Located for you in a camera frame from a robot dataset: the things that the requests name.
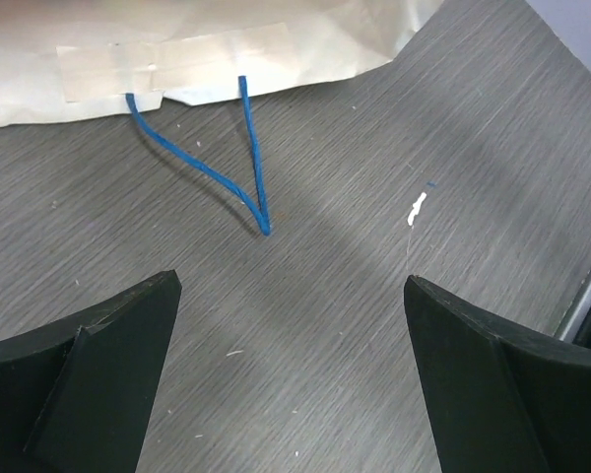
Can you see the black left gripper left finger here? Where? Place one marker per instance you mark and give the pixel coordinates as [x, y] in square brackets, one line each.
[76, 394]

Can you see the aluminium rail frame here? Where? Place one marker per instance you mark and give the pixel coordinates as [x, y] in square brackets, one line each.
[574, 317]

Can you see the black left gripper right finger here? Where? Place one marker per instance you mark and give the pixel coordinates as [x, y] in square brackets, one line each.
[500, 397]

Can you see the checkered paper bag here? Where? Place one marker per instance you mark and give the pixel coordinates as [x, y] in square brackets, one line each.
[63, 61]

